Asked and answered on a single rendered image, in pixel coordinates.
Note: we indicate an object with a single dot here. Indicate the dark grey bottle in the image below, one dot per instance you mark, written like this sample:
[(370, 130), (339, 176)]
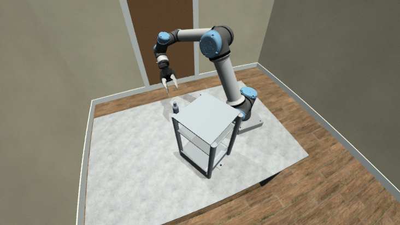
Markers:
[(175, 108)]

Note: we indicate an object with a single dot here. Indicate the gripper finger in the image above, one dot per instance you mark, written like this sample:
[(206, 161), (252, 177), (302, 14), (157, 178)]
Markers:
[(164, 82), (173, 77)]

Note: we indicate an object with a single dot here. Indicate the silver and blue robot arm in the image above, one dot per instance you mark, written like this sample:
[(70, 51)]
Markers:
[(214, 44)]

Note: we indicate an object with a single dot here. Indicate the white shelving unit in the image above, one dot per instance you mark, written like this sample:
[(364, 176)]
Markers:
[(206, 122)]

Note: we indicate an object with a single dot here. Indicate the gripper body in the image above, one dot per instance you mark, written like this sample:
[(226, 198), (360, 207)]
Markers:
[(166, 72)]

